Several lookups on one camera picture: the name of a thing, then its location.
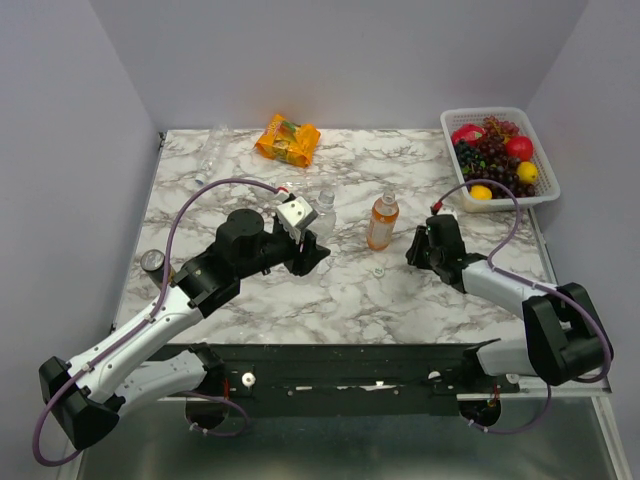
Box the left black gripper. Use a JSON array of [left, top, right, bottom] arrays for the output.
[[237, 223, 332, 281]]

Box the orange juice bottle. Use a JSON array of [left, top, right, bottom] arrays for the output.
[[366, 190, 399, 251]]

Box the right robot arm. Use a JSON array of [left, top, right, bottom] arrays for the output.
[[406, 214, 613, 392]]

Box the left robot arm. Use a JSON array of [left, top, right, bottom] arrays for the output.
[[39, 198, 330, 450]]

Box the clear bottle blue cap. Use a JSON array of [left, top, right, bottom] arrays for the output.
[[194, 124, 231, 187]]

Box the yellow lemon lower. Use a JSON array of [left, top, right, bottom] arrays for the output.
[[469, 185, 493, 201]]

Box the yellow lemon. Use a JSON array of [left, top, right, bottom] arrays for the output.
[[516, 161, 539, 185], [469, 185, 493, 201]]

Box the blue grape bunch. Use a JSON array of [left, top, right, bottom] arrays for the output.
[[454, 140, 486, 175]]

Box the dark red grape bunch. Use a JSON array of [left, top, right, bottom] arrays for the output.
[[461, 116, 537, 200]]

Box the orange snack bag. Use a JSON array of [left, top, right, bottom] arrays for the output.
[[255, 114, 321, 168]]

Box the yellow lemon upper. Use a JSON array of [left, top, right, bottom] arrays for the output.
[[516, 161, 539, 185]]

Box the red apple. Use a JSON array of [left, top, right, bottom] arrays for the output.
[[451, 123, 486, 146]]

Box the white plastic basket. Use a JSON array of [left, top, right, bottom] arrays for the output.
[[440, 107, 560, 209]]

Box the black yellow drink can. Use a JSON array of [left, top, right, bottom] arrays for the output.
[[140, 249, 166, 288]]

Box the red round fruit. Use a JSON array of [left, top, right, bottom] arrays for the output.
[[506, 135, 534, 162]]

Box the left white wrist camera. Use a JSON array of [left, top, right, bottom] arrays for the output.
[[276, 197, 318, 244]]

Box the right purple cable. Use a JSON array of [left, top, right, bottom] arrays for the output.
[[430, 178, 615, 384]]

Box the purple cable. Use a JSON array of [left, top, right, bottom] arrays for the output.
[[430, 178, 615, 384], [32, 177, 291, 467]]

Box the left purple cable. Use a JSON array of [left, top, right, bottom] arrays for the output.
[[32, 177, 291, 467]]

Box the black base frame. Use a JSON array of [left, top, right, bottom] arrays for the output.
[[151, 344, 519, 419]]

